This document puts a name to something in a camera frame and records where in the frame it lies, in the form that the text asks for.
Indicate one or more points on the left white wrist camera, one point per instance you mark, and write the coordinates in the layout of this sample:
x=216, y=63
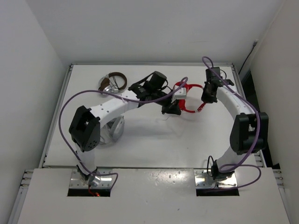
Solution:
x=180, y=94

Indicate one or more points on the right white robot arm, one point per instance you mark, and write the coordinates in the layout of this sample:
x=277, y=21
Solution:
x=250, y=128

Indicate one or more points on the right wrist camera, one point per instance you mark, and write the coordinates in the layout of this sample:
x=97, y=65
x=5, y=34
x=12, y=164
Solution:
x=211, y=73

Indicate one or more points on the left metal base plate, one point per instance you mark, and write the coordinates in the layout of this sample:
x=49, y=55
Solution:
x=98, y=182

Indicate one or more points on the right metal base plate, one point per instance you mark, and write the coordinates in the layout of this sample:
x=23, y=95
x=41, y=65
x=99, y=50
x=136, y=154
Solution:
x=203, y=180

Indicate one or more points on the metal base plate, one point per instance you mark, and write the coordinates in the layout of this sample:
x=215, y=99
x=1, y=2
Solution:
x=98, y=182
x=203, y=180

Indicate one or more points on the red headphones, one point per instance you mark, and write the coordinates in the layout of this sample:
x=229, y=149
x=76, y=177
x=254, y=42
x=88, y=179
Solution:
x=192, y=103

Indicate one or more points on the brown silver headphones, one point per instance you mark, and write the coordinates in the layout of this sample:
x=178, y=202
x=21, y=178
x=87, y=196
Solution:
x=108, y=83

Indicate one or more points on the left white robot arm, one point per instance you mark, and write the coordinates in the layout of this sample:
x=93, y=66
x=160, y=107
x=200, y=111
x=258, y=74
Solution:
x=87, y=123

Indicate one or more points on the grey white headphones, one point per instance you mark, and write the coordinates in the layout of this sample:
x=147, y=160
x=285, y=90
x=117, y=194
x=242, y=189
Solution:
x=112, y=131

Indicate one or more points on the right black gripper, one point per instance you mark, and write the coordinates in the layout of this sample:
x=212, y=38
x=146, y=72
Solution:
x=206, y=99

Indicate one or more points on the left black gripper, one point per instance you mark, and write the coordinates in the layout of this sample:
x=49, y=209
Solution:
x=171, y=108

